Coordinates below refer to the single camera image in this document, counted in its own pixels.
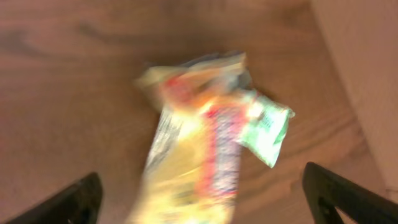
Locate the yellow snack bag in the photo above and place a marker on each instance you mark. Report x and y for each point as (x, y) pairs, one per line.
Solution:
(192, 167)

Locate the teal snack packet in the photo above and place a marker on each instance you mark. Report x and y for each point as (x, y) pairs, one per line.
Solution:
(267, 126)

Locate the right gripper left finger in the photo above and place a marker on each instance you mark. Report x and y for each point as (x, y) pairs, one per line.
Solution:
(78, 203)

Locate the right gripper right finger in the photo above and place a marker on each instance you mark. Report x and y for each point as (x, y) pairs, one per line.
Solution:
(326, 192)

